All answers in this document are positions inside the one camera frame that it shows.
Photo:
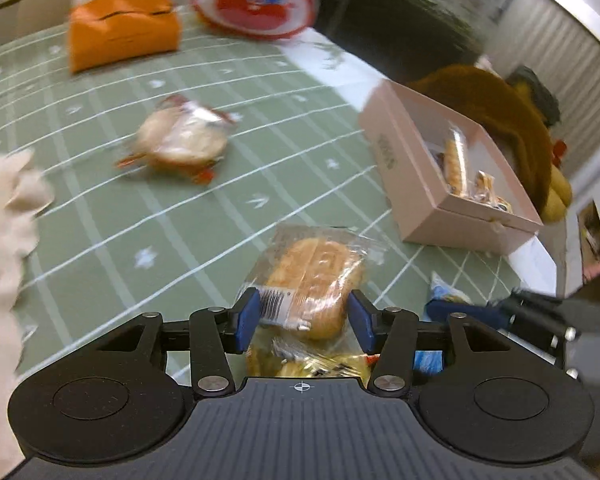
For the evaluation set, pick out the orange tissue box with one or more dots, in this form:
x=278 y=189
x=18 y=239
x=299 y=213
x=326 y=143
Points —
x=102 y=32

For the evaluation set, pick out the rice cracker pack yellow label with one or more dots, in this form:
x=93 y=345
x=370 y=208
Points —
x=484 y=192

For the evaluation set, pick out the round pastry clear wrapper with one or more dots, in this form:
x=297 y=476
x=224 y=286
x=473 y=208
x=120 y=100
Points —
x=182 y=136

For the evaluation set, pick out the pink cardboard gift box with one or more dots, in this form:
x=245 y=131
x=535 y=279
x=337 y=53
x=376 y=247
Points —
x=406 y=133

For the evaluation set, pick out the blue white snack bag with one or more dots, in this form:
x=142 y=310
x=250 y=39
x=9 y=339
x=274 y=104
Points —
x=443 y=298

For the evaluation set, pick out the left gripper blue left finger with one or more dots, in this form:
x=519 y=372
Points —
x=213 y=334

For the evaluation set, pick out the cream fringed cloth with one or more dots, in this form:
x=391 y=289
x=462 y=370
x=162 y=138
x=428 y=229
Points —
x=24 y=193

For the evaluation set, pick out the brown fleece jacket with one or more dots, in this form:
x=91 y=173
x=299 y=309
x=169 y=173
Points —
x=511 y=123

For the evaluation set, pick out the small gold snack pack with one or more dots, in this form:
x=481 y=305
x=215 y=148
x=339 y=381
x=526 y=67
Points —
x=281 y=357

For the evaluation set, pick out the long biscuit clear pack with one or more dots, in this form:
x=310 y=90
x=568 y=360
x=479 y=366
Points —
x=455 y=162

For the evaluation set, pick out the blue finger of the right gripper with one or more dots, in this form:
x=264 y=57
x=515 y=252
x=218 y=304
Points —
x=467 y=309

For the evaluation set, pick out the white paper sheets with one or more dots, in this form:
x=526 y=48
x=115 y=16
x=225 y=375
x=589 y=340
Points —
x=348 y=75

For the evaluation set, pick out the sliced bread clear pack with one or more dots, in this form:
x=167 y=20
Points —
x=306 y=274

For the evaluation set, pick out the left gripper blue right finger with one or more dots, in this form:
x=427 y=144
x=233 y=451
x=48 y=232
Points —
x=390 y=334

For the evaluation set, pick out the green checked tablecloth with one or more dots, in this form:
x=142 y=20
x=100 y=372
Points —
x=117 y=242

